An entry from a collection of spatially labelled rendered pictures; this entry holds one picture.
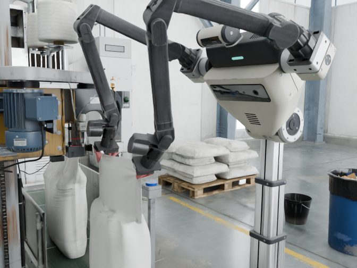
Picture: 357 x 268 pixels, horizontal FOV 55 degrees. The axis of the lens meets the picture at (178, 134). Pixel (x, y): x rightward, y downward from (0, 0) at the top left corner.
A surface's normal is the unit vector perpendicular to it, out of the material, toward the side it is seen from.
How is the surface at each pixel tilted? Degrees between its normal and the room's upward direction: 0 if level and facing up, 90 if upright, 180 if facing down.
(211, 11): 122
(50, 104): 90
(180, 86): 90
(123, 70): 90
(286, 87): 90
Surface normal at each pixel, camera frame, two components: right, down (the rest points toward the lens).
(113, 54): 0.58, 0.11
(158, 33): 0.25, 0.58
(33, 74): 0.74, 0.09
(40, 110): 0.87, 0.07
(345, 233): -0.71, 0.13
